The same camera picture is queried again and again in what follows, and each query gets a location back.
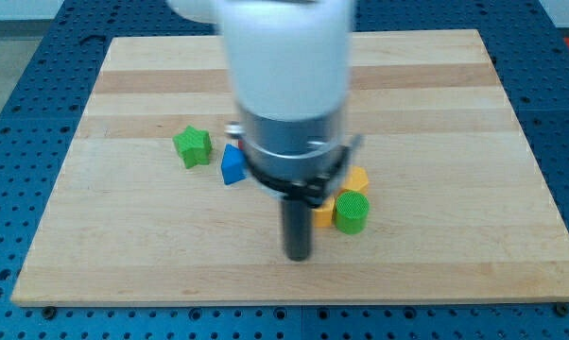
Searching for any yellow heart block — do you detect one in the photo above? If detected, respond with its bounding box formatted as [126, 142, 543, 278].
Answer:
[312, 196, 336, 228]

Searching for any wooden board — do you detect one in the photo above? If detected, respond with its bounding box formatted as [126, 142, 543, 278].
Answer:
[11, 29, 569, 307]

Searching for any yellow hexagon block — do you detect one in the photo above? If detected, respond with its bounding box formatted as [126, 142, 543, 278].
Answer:
[338, 165, 370, 196]

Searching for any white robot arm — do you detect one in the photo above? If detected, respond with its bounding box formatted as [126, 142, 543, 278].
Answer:
[167, 0, 362, 261]

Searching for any green star block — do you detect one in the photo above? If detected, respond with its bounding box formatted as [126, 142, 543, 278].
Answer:
[172, 126, 213, 169]

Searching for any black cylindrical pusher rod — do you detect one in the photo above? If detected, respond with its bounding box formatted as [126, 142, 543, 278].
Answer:
[281, 198, 312, 262]

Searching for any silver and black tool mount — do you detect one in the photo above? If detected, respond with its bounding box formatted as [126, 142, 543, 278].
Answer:
[225, 108, 363, 208]

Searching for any blue cube block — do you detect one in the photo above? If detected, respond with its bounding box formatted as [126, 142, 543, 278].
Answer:
[220, 144, 247, 185]

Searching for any green cylinder block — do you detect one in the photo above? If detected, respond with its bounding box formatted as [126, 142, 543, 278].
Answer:
[334, 191, 370, 235]

